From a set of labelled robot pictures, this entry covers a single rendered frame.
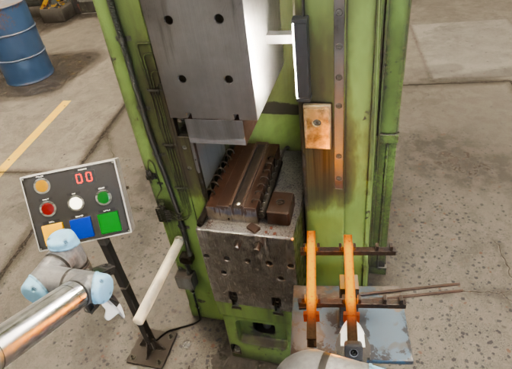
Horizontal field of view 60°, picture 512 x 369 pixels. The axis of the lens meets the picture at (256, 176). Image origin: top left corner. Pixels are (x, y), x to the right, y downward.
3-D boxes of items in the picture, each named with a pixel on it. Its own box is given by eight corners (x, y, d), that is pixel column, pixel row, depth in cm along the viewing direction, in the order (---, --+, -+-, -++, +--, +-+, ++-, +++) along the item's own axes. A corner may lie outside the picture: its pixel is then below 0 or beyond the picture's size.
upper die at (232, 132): (246, 145, 146) (242, 120, 140) (190, 142, 151) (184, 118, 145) (273, 86, 177) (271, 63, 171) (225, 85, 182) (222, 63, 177)
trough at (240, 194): (243, 208, 164) (242, 205, 163) (229, 207, 166) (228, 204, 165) (268, 144, 196) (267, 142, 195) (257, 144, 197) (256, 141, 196)
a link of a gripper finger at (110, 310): (114, 330, 135) (92, 310, 132) (126, 314, 139) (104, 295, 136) (119, 328, 132) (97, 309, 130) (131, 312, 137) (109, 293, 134)
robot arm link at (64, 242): (36, 246, 116) (56, 224, 122) (52, 274, 122) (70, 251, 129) (62, 250, 114) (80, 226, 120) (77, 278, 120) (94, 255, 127)
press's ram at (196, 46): (284, 122, 136) (273, -15, 112) (170, 118, 146) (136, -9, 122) (306, 63, 168) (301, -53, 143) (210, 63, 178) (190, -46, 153)
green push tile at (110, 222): (121, 230, 163) (117, 210, 162) (101, 234, 163) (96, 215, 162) (122, 229, 165) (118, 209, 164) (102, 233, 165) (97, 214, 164)
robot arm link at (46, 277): (50, 291, 106) (75, 256, 114) (11, 284, 109) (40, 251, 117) (62, 311, 110) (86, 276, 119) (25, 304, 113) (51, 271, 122)
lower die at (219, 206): (257, 223, 167) (255, 206, 162) (208, 219, 172) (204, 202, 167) (280, 158, 199) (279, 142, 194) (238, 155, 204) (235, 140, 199)
